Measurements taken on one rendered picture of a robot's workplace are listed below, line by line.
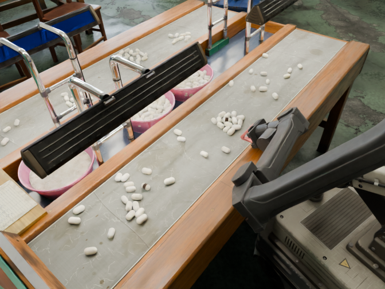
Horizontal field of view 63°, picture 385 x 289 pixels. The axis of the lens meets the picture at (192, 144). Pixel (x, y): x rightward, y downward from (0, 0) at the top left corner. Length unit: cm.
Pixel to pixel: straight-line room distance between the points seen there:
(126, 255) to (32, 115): 83
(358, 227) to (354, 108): 153
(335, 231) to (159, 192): 70
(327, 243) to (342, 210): 18
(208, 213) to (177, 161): 26
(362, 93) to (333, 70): 135
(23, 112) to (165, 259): 98
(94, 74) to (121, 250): 100
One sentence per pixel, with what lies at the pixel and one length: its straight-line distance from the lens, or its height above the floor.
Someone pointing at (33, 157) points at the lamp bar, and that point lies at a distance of 78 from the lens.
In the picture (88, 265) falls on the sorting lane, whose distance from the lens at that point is 98.
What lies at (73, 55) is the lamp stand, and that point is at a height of 104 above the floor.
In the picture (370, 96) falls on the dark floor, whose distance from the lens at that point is 299.
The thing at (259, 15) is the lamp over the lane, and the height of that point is 108.
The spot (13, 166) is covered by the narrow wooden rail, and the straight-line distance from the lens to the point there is 133.
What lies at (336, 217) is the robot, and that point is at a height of 47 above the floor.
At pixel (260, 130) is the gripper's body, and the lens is 109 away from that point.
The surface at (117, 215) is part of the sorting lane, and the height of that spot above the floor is 74.
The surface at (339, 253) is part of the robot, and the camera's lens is 133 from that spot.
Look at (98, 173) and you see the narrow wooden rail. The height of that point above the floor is 76.
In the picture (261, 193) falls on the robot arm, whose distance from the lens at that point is 61.
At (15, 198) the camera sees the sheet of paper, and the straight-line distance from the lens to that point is 117.
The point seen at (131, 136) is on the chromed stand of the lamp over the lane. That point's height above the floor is 78.
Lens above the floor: 158
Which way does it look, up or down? 45 degrees down
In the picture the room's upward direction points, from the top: 3 degrees counter-clockwise
